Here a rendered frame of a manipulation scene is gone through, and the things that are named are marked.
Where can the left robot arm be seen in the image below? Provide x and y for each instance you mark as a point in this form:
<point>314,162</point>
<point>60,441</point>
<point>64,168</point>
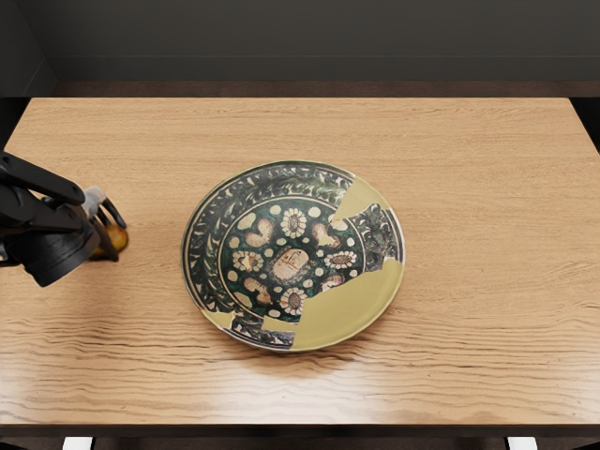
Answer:
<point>42,234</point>

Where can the orange-yellow fruit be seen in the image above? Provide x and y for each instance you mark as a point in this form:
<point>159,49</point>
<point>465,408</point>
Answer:
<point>120,239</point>

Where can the patterned green and yellow plate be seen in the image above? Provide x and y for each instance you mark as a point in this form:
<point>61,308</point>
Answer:
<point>293,255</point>

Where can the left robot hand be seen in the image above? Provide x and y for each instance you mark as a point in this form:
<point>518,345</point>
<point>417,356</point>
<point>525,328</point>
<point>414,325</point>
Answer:
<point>100,209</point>

